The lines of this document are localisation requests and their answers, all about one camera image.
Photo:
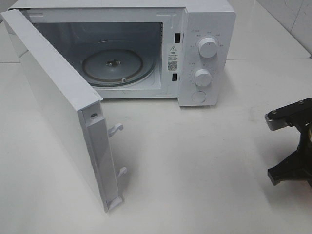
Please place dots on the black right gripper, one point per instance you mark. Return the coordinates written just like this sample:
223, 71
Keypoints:
298, 166

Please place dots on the round white door button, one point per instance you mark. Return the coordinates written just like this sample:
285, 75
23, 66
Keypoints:
199, 97

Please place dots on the white microwave door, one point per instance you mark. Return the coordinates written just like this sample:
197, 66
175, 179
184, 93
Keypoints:
71, 106

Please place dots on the lower white microwave knob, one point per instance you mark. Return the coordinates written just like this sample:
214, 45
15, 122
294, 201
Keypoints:
202, 77

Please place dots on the white microwave knob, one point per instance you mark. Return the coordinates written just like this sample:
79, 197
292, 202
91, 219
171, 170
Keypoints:
202, 77
208, 46

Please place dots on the upper white microwave knob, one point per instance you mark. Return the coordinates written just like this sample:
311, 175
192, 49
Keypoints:
208, 46

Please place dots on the white microwave oven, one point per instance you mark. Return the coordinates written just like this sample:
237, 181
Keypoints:
80, 28

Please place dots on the white warning sticker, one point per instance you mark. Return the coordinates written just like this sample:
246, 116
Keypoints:
172, 53

